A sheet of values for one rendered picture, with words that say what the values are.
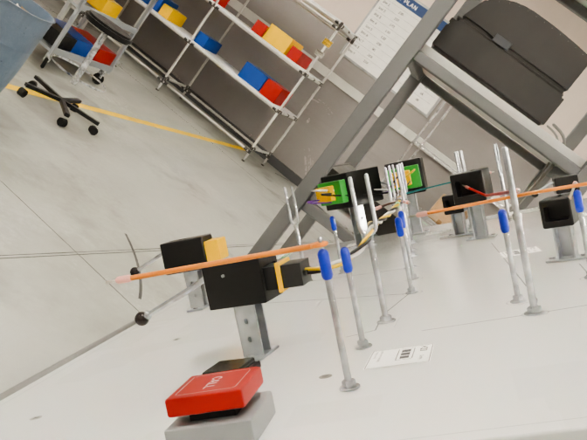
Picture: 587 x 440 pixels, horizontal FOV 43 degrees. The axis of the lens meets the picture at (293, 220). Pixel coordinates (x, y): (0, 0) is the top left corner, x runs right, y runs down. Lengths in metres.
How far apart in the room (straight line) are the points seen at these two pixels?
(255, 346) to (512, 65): 1.15
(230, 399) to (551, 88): 1.36
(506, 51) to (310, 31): 7.14
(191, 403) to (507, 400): 0.19
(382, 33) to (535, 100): 6.88
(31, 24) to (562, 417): 3.88
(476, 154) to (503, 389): 7.70
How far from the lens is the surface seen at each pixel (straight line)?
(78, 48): 6.36
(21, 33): 4.16
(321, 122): 8.54
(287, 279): 0.64
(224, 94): 9.02
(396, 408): 0.48
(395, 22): 8.53
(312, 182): 1.63
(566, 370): 0.50
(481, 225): 1.23
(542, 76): 1.72
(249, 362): 0.63
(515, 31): 1.71
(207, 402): 0.46
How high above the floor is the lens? 1.30
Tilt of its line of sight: 11 degrees down
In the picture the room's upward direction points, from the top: 37 degrees clockwise
